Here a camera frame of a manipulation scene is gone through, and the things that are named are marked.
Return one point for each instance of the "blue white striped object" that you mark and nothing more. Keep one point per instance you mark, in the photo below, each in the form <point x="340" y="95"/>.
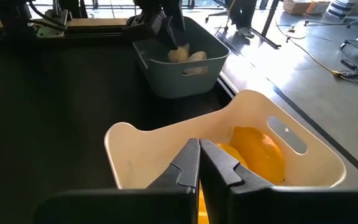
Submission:
<point x="343" y="7"/>

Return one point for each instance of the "cardboard boxes stack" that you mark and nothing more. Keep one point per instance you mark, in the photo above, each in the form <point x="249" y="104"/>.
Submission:
<point x="300" y="7"/>

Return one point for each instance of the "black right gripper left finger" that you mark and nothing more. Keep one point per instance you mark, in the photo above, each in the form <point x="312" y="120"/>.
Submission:
<point x="186" y="168"/>

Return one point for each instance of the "yellow lemon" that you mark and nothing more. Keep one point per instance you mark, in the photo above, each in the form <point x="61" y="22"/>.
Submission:
<point x="259" y="152"/>

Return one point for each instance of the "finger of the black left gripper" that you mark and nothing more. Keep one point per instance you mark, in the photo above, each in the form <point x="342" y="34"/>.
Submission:
<point x="180" y="28"/>
<point x="169" y="34"/>

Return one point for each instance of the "grey-green plastic basket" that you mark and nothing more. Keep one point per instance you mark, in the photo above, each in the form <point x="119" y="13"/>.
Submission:
<point x="179" y="84"/>

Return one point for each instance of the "black desk leg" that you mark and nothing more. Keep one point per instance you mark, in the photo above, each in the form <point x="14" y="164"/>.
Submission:
<point x="269" y="15"/>

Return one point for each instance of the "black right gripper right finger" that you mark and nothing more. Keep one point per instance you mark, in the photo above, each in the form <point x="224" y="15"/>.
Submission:
<point x="219" y="174"/>

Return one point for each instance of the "beige garlic bulb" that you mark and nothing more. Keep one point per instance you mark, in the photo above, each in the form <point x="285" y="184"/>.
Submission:
<point x="177" y="56"/>
<point x="197" y="56"/>

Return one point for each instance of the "person's feet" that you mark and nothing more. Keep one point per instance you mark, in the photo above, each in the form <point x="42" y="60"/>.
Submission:
<point x="242" y="15"/>

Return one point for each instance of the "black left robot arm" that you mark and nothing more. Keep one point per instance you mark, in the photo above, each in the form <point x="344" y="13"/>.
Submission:
<point x="14" y="15"/>

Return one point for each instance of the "white plastic basket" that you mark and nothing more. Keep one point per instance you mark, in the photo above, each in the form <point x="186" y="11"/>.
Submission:
<point x="154" y="149"/>

